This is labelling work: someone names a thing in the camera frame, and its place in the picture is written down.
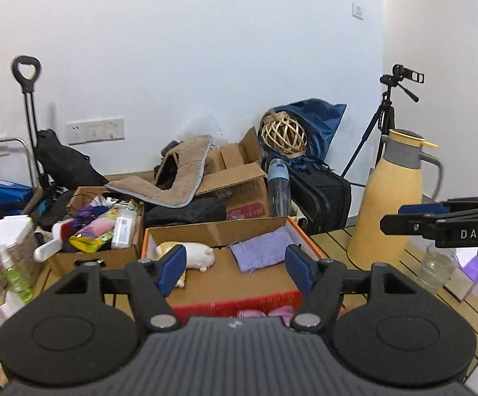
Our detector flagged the beige fleece mat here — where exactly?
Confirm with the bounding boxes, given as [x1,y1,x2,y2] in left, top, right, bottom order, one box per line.
[106,134,215,209]

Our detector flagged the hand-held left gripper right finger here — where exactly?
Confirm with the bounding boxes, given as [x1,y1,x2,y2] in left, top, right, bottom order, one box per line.
[284,244,429,335]

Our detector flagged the white and yellow plush toy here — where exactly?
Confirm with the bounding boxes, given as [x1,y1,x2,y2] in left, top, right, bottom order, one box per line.
[156,241,216,288]

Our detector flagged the cardboard box of sundries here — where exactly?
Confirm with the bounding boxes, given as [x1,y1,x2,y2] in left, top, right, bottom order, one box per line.
[43,185,145,277]

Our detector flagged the black trolley handle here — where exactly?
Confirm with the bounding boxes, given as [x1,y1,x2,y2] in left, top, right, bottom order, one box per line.
[11,55,54,190]

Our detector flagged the green spray bottle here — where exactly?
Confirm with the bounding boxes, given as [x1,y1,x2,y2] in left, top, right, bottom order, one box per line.
[0,249,34,303]

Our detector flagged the yellow snack packet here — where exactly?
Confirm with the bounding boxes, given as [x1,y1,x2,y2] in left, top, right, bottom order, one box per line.
[69,231,116,254]

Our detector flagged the black tripod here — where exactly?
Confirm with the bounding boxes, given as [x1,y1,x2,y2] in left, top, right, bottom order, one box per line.
[340,84,420,182]

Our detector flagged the black suitcase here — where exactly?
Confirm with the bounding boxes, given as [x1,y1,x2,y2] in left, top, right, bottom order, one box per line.
[264,159,353,236]

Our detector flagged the black bag under mat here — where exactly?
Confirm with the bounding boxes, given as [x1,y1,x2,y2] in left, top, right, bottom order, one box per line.
[144,196,228,228]

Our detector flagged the pink packet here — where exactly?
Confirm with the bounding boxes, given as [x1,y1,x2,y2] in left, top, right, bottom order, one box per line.
[80,210,120,238]

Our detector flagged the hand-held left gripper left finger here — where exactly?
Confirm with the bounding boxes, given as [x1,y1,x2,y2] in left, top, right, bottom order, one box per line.
[53,244,188,333]

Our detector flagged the purple and white paper box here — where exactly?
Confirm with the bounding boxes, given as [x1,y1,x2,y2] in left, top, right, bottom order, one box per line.
[445,247,478,302]

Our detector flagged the black bag on trolley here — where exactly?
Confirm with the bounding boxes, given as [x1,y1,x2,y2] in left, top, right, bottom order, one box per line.
[34,129,109,190]

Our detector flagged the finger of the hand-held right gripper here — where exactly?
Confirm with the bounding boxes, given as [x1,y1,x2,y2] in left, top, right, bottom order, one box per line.
[380,213,438,238]
[398,198,478,215]

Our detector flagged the blue box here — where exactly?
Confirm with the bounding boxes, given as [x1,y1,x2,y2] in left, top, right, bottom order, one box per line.
[0,179,34,205]

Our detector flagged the large brown cardboard box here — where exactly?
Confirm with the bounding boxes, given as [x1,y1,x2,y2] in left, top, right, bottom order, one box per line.
[107,127,270,221]

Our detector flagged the white packet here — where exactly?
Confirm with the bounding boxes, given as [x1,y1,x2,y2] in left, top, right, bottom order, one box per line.
[111,207,137,249]

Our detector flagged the wall socket panel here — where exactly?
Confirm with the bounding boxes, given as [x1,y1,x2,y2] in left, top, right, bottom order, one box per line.
[66,116,126,145]

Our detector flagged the blue water bottle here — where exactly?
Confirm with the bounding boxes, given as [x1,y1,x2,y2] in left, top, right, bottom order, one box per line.
[267,158,291,218]

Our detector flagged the purple towel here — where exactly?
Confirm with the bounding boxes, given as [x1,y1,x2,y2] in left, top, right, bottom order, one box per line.
[228,226,297,274]

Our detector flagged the yellow thermos jug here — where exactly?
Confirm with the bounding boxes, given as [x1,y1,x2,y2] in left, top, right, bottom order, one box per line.
[346,129,445,270]

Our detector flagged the white lint roller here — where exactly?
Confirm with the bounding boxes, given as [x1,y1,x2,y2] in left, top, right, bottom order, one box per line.
[33,218,76,262]

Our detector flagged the woven rattan ball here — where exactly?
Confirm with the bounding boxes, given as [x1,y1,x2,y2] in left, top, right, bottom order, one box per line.
[259,108,309,157]

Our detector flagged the orange and red cardboard box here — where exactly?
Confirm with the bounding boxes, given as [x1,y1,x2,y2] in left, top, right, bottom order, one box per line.
[140,215,326,323]

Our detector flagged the clear jar with white lid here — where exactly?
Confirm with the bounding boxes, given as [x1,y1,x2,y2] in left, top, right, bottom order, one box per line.
[0,215,43,293]

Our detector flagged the blue cloth bag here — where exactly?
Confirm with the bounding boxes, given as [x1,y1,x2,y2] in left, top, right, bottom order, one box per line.
[257,98,348,172]

